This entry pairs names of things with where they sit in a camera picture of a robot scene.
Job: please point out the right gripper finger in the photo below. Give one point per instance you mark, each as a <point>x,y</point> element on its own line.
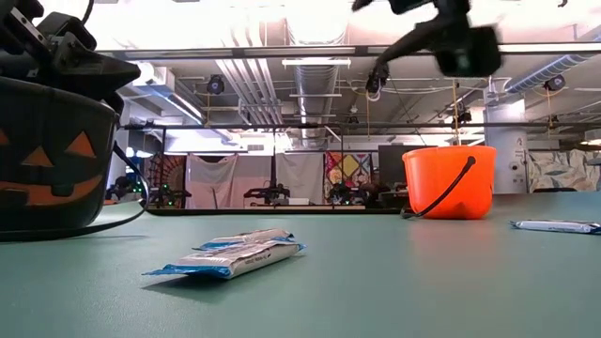
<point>413,42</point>

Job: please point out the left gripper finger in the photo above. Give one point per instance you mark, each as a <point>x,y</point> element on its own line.
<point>103,75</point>

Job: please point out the white blue candy bar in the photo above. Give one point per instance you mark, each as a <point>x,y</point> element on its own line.
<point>554,227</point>
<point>244,260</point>
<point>253,235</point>

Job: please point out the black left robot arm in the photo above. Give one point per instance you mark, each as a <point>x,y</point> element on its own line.
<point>29,6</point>

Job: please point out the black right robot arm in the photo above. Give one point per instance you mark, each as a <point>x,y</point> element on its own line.
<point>408,4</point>

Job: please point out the black jack-o-lantern bucket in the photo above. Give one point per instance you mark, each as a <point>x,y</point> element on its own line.
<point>47,112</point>

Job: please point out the round black hanging reel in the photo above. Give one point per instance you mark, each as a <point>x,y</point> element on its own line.
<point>215,84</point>
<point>555,83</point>

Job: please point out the white ceiling light fixture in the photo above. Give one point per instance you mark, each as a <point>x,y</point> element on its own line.
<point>314,61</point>

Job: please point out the white pillar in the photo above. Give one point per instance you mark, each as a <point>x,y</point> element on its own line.
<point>504,155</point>

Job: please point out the spiral patterned cloth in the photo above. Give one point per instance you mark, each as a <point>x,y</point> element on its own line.
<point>164,169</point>

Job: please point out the black computer monitor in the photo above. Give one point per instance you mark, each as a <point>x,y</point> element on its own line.
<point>389,164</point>

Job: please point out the orange pumpkin bucket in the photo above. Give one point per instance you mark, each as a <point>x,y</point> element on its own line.
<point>432,173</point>

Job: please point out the black rig crossbar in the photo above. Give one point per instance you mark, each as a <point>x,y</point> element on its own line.
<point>235,51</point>

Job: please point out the colourful patchwork quilt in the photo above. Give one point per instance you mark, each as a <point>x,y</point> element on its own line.
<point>349,166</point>

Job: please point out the white hanging cloth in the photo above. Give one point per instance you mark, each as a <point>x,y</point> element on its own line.
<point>300,169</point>
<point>211,171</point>

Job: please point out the leaf patterned cloth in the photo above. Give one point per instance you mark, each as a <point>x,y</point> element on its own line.
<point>563,169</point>

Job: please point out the black background robot station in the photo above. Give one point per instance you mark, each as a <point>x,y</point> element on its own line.
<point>267,192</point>

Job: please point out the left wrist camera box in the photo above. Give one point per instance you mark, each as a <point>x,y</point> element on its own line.
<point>68,33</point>

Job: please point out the black background frame bar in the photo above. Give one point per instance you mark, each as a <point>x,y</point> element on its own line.
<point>399,126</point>

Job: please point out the silver spiral duct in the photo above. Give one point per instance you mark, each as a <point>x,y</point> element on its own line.
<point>554,70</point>

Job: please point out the silver ventilation duct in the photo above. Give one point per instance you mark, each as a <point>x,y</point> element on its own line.
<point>314,84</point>

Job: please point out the black aluminium table frame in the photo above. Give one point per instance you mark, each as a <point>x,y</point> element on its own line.
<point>263,211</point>

